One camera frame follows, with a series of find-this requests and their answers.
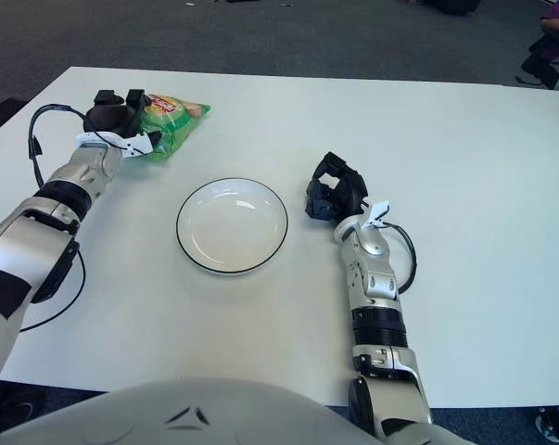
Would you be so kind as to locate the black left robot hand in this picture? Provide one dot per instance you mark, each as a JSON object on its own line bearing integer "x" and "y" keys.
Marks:
{"x": 112, "y": 120}

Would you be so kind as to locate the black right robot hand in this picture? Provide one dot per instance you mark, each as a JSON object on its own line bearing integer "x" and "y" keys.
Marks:
{"x": 351, "y": 190}

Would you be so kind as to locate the green chips snack bag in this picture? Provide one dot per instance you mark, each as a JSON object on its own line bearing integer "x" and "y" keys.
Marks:
{"x": 177, "y": 120}

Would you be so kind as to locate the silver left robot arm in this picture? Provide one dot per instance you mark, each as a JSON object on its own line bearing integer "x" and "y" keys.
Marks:
{"x": 29, "y": 236}

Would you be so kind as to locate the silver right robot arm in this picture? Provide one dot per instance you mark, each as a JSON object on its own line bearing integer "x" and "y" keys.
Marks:
{"x": 376, "y": 283}

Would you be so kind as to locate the white plate black rim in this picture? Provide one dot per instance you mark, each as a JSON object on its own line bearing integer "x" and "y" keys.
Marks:
{"x": 232, "y": 227}

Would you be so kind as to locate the black backpack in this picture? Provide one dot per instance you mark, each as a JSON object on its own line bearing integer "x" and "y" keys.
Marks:
{"x": 3, "y": 113}

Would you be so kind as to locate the black box on floor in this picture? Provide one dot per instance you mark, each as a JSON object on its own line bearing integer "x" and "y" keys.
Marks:
{"x": 450, "y": 5}

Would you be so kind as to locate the black bag beside person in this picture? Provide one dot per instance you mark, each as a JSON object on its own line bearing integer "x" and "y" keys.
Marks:
{"x": 541, "y": 60}

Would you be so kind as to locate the grey robot torso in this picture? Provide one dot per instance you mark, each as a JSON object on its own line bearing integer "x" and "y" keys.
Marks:
{"x": 191, "y": 417}

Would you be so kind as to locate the chair caster wheel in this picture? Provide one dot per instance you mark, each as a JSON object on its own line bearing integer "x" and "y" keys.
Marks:
{"x": 555, "y": 426}

